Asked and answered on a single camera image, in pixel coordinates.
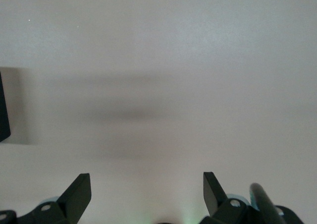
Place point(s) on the brown table cover mat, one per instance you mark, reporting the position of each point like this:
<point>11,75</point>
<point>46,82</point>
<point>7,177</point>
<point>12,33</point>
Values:
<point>158,60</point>

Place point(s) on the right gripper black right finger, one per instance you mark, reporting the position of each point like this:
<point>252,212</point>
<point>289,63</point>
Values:
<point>220,209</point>

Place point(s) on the black plastic box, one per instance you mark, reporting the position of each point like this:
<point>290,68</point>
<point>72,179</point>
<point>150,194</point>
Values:
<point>3,115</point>

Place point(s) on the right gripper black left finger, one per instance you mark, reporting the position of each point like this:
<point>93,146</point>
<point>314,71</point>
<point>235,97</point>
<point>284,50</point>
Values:
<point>64,206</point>

